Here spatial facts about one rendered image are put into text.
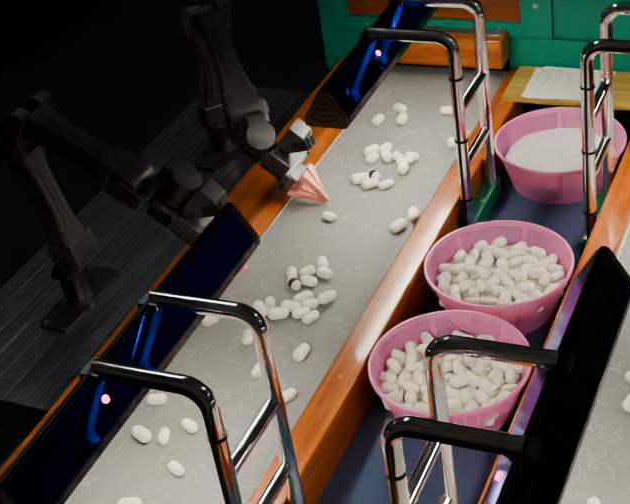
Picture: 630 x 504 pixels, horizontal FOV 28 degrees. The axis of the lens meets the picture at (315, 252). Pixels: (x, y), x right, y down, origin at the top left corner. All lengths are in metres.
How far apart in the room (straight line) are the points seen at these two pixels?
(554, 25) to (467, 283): 0.80
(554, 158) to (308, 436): 0.94
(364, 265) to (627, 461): 0.68
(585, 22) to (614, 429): 1.14
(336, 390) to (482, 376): 0.24
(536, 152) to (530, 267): 0.41
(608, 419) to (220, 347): 0.68
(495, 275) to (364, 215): 0.34
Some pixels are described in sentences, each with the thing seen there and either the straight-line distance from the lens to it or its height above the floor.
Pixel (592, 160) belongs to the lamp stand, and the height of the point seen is 0.89.
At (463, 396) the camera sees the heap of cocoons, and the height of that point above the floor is 0.74.
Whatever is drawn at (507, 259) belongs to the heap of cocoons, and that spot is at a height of 0.73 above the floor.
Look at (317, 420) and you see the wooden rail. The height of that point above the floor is 0.76.
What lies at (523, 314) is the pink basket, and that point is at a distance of 2.19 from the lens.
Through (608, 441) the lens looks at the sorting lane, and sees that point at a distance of 1.95.
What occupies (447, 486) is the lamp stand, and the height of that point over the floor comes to 0.87.
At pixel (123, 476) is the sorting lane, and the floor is 0.74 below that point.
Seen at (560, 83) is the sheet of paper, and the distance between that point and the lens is 2.81.
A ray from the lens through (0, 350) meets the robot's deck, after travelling 2.48.
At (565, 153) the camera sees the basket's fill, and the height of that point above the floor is 0.73.
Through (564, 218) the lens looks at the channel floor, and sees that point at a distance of 2.54.
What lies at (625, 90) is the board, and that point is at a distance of 2.77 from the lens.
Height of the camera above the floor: 2.08
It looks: 34 degrees down
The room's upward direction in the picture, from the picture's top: 10 degrees counter-clockwise
